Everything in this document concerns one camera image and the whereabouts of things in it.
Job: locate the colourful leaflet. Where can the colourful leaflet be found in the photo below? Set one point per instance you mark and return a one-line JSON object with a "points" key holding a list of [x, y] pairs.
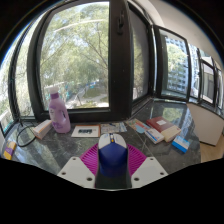
{"points": [[137, 125]]}

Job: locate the small blue box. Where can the small blue box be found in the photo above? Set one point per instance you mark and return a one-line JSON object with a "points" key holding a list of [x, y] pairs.
{"points": [[181, 144]]}

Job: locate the pale printed leaflet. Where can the pale printed leaflet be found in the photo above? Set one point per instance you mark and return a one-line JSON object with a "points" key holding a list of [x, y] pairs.
{"points": [[113, 127]]}

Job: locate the white box with blue stripe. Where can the white box with blue stripe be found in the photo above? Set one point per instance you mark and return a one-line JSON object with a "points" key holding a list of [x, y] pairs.
{"points": [[154, 136]]}

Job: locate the thick red book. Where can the thick red book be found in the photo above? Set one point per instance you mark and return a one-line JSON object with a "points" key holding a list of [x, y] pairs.
{"points": [[162, 125]]}

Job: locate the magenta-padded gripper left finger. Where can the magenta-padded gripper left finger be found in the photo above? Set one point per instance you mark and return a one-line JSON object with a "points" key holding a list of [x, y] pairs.
{"points": [[76, 170]]}

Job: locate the blue and white computer mouse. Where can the blue and white computer mouse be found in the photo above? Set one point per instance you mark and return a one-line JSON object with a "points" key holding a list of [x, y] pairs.
{"points": [[112, 158]]}

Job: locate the white card with dark picture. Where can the white card with dark picture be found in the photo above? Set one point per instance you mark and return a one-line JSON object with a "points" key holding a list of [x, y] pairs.
{"points": [[86, 131]]}

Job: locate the white and orange carton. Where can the white and orange carton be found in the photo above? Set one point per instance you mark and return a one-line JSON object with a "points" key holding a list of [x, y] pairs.
{"points": [[42, 129]]}

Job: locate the purple detergent bottle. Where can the purple detergent bottle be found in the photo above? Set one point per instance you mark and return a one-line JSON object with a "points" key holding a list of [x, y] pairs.
{"points": [[59, 115]]}

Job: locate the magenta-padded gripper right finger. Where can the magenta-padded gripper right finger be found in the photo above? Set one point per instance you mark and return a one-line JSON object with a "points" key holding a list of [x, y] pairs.
{"points": [[148, 170]]}

